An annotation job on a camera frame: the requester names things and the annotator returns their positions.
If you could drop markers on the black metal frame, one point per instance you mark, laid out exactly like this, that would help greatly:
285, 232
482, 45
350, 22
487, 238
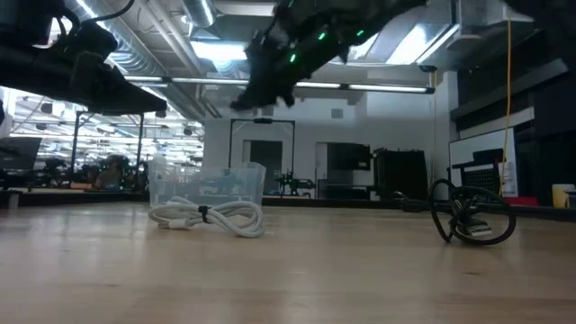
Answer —
76, 144

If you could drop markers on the red box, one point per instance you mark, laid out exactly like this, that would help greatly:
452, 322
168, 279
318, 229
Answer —
519, 201

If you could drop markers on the black cabinet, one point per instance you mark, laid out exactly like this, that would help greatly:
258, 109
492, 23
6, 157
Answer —
400, 173

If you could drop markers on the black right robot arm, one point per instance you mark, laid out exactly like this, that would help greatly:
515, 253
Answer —
342, 22

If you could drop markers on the black computer monitor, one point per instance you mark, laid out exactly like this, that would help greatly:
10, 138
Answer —
18, 153

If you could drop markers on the dark wall screen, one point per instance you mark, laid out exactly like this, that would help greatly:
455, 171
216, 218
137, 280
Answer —
348, 156

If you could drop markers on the white board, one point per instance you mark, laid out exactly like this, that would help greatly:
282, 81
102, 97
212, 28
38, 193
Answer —
481, 144

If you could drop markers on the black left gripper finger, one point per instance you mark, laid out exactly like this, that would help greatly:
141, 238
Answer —
117, 96

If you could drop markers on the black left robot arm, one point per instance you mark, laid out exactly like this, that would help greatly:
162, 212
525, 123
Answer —
27, 18

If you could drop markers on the black frame robot station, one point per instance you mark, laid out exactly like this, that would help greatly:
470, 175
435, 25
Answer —
262, 120

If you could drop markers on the person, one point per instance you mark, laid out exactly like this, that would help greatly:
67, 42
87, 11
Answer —
109, 174

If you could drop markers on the yellow cup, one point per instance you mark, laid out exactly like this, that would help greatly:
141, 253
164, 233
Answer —
562, 195

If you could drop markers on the clear plastic bin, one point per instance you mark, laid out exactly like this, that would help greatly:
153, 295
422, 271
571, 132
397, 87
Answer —
211, 184

